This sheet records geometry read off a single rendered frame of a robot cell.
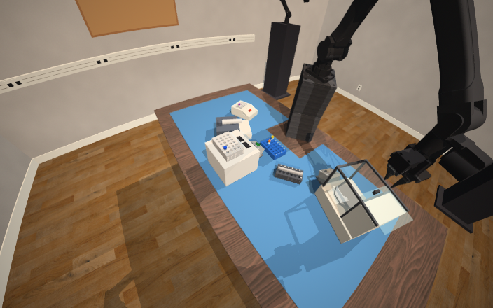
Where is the blue tube rack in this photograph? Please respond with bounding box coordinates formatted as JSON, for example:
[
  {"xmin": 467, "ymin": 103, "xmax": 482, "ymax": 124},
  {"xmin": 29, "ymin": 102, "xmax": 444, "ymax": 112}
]
[{"xmin": 260, "ymin": 138, "xmax": 286, "ymax": 160}]

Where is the blue flat mat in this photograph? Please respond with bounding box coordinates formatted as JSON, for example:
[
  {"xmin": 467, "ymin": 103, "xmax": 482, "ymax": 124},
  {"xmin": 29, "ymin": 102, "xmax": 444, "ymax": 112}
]
[{"xmin": 169, "ymin": 90, "xmax": 390, "ymax": 308}]

